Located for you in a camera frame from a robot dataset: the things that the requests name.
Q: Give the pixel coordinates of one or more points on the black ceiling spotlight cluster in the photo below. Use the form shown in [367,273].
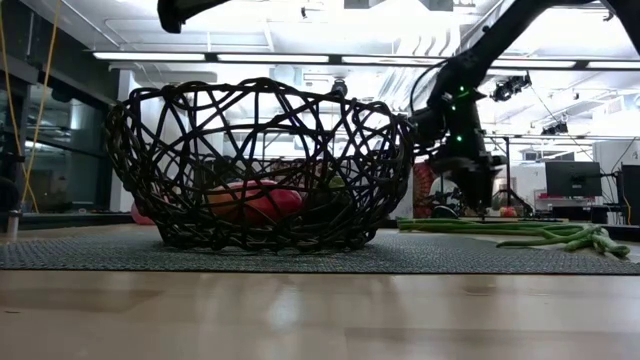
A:
[555,129]
[510,87]

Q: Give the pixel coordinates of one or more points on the red yellow mango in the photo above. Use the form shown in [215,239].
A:
[270,202]

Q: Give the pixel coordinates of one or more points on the pink peach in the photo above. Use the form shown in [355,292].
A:
[137,216]

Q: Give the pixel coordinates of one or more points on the green long bean bundle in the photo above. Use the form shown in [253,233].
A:
[500,226]

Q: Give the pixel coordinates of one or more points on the black computer monitor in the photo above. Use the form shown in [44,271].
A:
[631,192]
[572,178]

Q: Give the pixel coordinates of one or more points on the black aluminium rig frame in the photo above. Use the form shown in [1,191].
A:
[75,219]

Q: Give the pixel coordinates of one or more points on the silver metal cylinder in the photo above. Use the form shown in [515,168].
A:
[12,224]

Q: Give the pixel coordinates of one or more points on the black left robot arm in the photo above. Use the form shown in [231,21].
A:
[175,12]

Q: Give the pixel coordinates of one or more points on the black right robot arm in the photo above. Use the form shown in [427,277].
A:
[500,35]

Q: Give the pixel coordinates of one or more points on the orange patterned tapestry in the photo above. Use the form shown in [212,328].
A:
[422,192]

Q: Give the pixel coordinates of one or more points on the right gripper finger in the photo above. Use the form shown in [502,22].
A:
[475,190]

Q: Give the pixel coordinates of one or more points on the white ceiling strip light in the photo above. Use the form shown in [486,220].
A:
[272,58]
[612,65]
[390,60]
[150,56]
[535,64]

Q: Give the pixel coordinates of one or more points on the grey woven placemat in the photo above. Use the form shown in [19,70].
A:
[450,257]

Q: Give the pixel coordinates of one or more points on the black stand with crossbar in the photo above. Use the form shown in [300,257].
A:
[508,170]

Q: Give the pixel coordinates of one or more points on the black ceiling-mounted camera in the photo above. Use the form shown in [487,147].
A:
[339,87]

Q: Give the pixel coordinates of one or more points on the colourful toy fruit pile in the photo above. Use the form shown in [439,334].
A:
[508,211]

